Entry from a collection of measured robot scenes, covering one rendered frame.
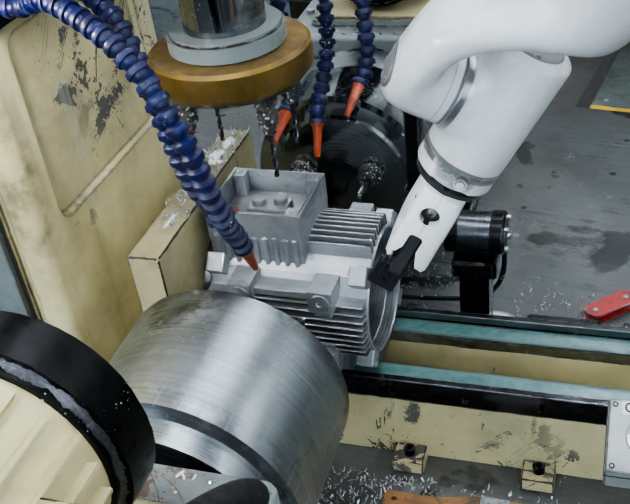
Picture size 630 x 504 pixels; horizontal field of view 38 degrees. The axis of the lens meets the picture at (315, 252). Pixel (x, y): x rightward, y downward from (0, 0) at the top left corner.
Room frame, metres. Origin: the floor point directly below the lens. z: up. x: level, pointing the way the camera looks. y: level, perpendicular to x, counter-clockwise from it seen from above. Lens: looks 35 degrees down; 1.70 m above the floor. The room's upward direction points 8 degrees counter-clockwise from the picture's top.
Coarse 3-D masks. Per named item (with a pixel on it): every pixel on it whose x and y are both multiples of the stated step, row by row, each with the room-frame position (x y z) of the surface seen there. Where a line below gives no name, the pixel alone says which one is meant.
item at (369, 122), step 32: (352, 64) 1.23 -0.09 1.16; (288, 128) 1.16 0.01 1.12; (352, 128) 1.12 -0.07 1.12; (384, 128) 1.11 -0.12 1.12; (288, 160) 1.15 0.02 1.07; (320, 160) 1.14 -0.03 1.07; (352, 160) 1.12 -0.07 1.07; (384, 160) 1.10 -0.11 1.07; (352, 192) 1.12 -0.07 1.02; (384, 192) 1.10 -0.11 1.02
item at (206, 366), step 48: (144, 336) 0.69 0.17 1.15; (192, 336) 0.66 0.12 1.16; (240, 336) 0.66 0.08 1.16; (288, 336) 0.68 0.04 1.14; (144, 384) 0.61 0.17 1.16; (192, 384) 0.60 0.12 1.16; (240, 384) 0.61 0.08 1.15; (288, 384) 0.63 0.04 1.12; (336, 384) 0.67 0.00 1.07; (192, 432) 0.56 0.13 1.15; (240, 432) 0.56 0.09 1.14; (288, 432) 0.58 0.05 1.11; (336, 432) 0.64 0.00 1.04; (288, 480) 0.54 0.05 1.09
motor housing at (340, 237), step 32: (320, 224) 0.91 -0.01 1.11; (352, 224) 0.90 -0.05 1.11; (384, 224) 0.92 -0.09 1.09; (320, 256) 0.88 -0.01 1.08; (352, 256) 0.87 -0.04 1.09; (224, 288) 0.89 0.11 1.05; (256, 288) 0.86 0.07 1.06; (288, 288) 0.85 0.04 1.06; (352, 288) 0.84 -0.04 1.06; (320, 320) 0.83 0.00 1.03; (352, 320) 0.81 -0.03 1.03; (384, 320) 0.92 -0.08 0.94; (352, 352) 0.82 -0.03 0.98; (384, 352) 0.87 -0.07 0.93
